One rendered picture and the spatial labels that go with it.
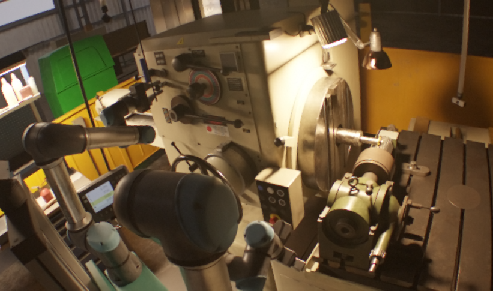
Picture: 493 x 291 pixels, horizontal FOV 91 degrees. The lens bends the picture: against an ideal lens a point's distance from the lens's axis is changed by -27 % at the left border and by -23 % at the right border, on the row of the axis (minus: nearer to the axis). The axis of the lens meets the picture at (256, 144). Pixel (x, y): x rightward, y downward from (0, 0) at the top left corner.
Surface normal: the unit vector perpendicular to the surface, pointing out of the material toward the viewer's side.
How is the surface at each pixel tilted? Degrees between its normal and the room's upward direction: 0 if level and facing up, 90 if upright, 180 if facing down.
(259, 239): 25
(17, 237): 0
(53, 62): 84
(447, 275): 0
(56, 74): 84
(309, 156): 81
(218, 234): 83
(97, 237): 8
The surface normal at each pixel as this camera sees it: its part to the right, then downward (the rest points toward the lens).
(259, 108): -0.54, 0.50
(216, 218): 0.91, -0.09
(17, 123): 0.80, 0.18
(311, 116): -0.51, -0.22
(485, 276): -0.17, -0.85
